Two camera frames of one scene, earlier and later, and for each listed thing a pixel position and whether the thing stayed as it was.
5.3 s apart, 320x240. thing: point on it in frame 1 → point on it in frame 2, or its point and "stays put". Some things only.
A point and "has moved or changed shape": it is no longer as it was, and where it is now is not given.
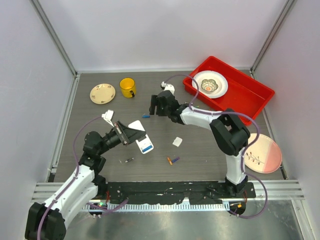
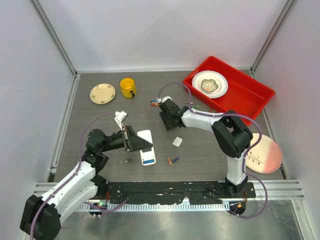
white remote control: (144, 141) has moved or changed shape
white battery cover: (177, 141) stays put
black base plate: (115, 193) stays put
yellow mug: (128, 87) stays put
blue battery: (145, 149) has moved or changed shape
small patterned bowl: (209, 85) stays put
